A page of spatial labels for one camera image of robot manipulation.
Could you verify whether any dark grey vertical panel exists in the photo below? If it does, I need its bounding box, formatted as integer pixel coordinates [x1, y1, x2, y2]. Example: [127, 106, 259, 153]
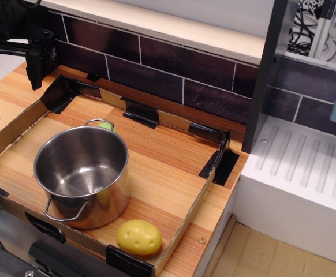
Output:
[242, 1, 288, 153]

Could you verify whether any green toy fruit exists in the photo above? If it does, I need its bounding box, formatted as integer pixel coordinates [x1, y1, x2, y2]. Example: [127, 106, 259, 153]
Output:
[97, 122, 117, 133]

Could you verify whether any tangle of black cables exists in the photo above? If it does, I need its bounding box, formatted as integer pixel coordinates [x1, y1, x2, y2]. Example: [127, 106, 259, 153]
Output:
[286, 0, 336, 63]

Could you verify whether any light wooden shelf ledge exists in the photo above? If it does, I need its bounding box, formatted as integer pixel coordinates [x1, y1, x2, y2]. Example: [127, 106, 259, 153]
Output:
[40, 1, 265, 65]

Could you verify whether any white drainboard sink unit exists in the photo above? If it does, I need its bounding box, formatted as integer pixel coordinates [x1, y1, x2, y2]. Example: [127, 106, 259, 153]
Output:
[234, 117, 336, 262]

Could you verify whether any stainless steel pot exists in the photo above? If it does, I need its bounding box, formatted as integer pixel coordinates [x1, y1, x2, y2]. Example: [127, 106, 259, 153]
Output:
[33, 119, 130, 229]

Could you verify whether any cardboard fence with black tape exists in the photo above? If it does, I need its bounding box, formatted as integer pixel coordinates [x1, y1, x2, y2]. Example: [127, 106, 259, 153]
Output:
[0, 65, 247, 276]

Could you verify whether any yellow toy potato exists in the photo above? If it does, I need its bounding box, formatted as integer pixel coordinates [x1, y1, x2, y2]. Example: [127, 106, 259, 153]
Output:
[116, 219, 162, 256]

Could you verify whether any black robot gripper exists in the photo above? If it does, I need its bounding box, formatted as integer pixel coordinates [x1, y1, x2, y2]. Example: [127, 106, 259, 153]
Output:
[0, 1, 56, 90]

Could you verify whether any brass screw grommet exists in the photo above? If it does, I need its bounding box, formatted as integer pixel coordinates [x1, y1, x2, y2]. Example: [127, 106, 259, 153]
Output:
[197, 237, 206, 244]

